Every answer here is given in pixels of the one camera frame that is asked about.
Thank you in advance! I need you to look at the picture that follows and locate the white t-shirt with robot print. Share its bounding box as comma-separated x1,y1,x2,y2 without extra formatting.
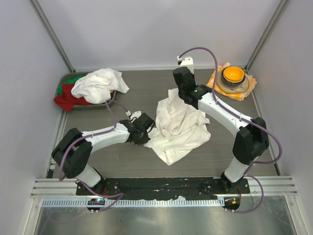
144,88,211,165

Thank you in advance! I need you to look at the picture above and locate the yellow checkered cloth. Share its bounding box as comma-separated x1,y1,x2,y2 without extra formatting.
215,62,257,101

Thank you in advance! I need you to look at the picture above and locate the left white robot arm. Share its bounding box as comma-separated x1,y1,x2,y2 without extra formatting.
51,111,155,195

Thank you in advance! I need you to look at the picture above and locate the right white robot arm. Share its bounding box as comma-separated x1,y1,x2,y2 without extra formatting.
173,67,269,193

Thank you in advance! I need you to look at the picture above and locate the dark ceramic bowl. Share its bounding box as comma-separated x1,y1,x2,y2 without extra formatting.
221,70,246,85

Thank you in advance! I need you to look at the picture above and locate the orange bowl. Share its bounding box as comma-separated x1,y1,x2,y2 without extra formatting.
223,66,245,82

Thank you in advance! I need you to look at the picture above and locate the beige ceramic plate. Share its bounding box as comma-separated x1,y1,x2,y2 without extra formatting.
216,71,249,94

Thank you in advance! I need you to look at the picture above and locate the red t-shirt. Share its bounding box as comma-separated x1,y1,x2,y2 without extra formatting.
53,83,115,113

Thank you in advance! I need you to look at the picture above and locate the green t-shirt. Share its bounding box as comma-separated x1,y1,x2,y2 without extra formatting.
57,75,84,96

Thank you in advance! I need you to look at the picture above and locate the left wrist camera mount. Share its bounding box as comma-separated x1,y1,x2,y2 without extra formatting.
126,111,142,119

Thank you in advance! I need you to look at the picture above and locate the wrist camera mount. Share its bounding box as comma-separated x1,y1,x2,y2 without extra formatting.
126,111,142,119
177,56,194,74

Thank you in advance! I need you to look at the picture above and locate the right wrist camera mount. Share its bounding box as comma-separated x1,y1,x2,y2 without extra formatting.
177,56,194,74

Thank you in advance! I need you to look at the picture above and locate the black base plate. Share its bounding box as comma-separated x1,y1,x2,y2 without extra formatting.
75,176,250,200

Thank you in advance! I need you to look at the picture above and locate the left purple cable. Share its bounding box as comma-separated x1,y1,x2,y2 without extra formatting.
58,99,132,212

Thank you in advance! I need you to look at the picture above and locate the purple cable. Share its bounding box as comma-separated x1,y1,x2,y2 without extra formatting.
179,47,283,213
58,99,132,212

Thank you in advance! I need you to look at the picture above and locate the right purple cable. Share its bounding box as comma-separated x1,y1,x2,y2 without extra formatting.
179,47,283,213

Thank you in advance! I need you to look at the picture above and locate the white slotted cable duct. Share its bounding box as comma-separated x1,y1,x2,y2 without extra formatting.
42,197,224,209

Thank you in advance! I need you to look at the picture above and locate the aluminium rail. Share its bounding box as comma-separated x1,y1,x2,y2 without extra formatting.
30,176,298,198

